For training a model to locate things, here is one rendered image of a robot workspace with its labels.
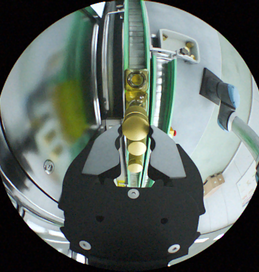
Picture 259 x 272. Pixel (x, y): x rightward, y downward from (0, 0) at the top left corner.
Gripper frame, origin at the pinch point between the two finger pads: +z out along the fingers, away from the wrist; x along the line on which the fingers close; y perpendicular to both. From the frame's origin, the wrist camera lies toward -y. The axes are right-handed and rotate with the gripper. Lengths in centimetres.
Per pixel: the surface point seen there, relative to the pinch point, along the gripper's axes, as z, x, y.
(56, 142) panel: -2.2, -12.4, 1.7
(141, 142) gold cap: 2.4, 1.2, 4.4
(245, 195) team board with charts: -59, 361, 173
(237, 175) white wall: 41, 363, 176
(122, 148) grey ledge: 30.7, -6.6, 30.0
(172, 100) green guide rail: 22.2, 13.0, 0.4
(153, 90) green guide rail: 22.0, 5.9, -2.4
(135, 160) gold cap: 3.2, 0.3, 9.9
